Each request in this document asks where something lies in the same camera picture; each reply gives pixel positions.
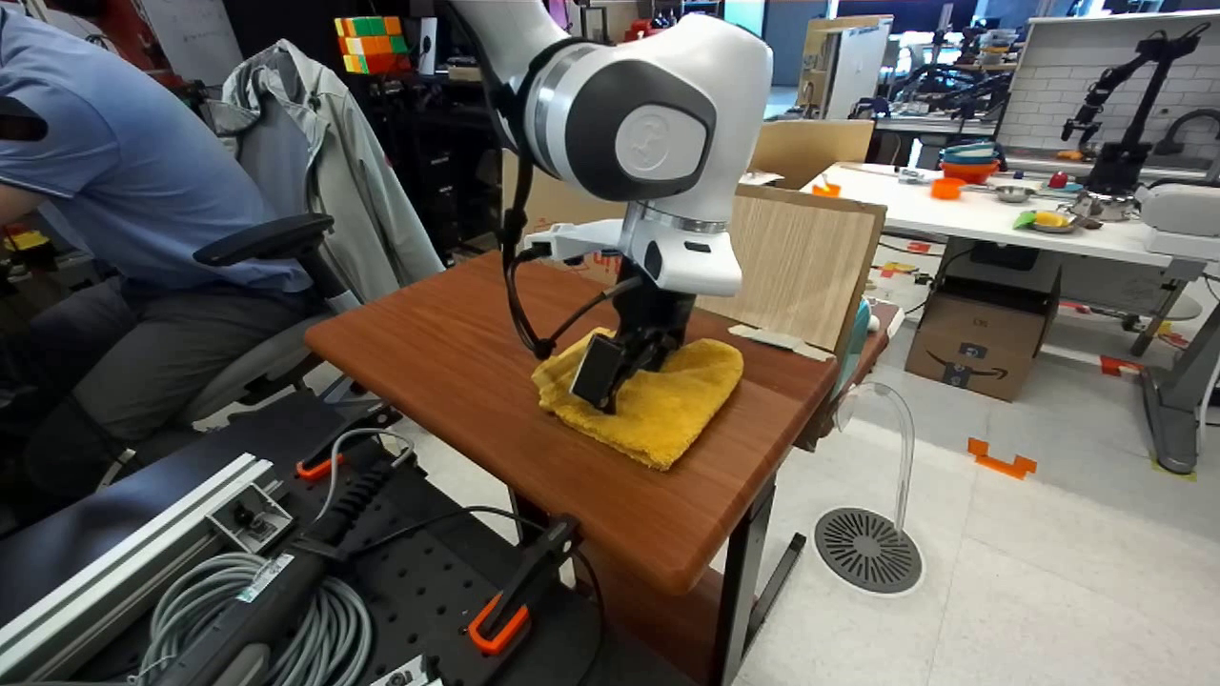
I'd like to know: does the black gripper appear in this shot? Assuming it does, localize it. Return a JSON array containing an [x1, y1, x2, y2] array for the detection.
[[567, 272, 699, 418]]

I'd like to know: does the yellow towel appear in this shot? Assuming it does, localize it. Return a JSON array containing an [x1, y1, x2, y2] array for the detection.
[[528, 324, 747, 475]]

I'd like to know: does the light wooden panel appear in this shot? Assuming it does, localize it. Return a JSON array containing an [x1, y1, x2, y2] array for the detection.
[[695, 187, 888, 361]]

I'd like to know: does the black metal table leg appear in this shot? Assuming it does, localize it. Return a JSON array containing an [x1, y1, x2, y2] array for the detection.
[[710, 475, 813, 686]]

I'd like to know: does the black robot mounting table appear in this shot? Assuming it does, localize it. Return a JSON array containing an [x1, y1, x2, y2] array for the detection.
[[0, 394, 602, 686]]

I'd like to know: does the round grille with tube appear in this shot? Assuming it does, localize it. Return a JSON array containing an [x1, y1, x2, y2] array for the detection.
[[813, 378, 930, 599]]

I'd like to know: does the printed cardboard shipping box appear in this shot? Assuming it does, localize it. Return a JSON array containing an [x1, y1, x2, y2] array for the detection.
[[903, 261, 1067, 405]]

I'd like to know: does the grey jacket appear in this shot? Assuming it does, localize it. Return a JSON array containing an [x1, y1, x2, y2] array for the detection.
[[217, 36, 451, 314]]

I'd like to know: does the upright cardboard box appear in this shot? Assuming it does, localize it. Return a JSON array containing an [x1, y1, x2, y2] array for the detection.
[[798, 13, 897, 125]]

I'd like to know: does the grey office chair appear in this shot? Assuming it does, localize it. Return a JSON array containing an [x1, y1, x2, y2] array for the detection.
[[175, 205, 385, 432]]

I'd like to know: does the red bowl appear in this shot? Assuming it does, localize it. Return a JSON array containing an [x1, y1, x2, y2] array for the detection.
[[938, 143, 1006, 187]]

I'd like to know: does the colourful cube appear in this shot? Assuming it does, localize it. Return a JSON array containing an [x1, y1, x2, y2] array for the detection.
[[331, 13, 418, 79]]

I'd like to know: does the green yellow small object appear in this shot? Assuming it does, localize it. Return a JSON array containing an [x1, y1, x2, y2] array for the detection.
[[1010, 205, 1077, 238]]

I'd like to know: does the white work table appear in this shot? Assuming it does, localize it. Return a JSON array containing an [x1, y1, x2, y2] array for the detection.
[[804, 160, 1220, 482]]

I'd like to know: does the white pegboard panel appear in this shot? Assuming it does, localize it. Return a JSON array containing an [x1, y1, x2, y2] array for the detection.
[[996, 13, 1220, 173]]

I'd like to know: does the person in blue shirt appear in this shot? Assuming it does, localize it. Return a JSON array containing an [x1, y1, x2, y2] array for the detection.
[[0, 3, 336, 512]]

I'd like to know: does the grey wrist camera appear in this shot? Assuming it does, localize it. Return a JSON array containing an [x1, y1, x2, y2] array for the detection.
[[523, 226, 629, 267]]

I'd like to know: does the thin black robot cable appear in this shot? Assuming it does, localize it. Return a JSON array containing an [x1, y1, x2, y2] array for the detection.
[[495, 187, 643, 361]]

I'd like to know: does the black clamp orange handle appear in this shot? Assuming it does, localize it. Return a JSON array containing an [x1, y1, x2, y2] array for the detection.
[[295, 411, 399, 487], [461, 512, 584, 660]]

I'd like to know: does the orange bracket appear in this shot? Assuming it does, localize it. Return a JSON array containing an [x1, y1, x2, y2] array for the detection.
[[963, 436, 1039, 483]]

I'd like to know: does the grey coiled cable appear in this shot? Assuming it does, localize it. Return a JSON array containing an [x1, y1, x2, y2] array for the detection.
[[126, 548, 377, 686]]

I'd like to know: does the silver aluminium extrusion rail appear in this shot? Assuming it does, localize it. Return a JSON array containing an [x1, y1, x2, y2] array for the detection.
[[0, 454, 278, 656]]

